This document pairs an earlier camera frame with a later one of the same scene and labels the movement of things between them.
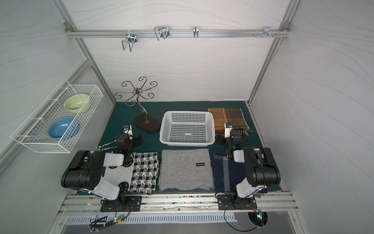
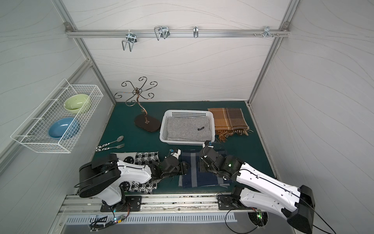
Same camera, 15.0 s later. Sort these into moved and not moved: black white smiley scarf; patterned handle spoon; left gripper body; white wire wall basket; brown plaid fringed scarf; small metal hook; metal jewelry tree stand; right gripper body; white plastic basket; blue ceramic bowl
Moved: right gripper body; left gripper body
Not moved: white wire wall basket; patterned handle spoon; black white smiley scarf; brown plaid fringed scarf; metal jewelry tree stand; small metal hook; white plastic basket; blue ceramic bowl
